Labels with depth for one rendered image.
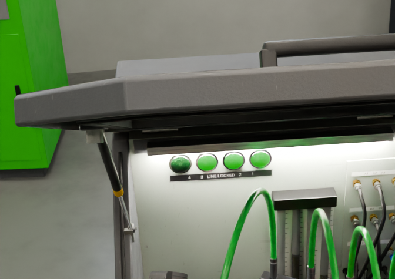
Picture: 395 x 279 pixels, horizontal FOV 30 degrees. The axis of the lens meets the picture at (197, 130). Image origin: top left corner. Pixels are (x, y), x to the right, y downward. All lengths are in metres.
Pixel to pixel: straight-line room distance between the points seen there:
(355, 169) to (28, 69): 2.53
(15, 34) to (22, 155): 0.73
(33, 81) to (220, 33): 1.88
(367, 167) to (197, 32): 3.80
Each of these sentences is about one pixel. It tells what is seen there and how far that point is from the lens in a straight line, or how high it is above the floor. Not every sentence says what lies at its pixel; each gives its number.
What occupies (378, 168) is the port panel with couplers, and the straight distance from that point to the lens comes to 1.73.
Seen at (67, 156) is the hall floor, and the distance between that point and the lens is 4.47.
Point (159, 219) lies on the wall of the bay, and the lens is 1.75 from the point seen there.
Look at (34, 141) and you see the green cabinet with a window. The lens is 4.15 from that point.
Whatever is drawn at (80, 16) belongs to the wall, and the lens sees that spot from 5.36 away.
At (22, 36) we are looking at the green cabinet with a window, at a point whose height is 0.87.
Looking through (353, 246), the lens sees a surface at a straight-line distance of 1.62.
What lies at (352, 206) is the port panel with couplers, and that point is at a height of 1.23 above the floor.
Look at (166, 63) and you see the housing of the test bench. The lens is 1.85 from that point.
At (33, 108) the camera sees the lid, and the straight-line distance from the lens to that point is 0.83.
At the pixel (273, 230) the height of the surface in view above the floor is 1.25.
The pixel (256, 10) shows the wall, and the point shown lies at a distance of 5.42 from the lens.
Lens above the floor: 2.26
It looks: 29 degrees down
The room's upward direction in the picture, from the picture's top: 3 degrees counter-clockwise
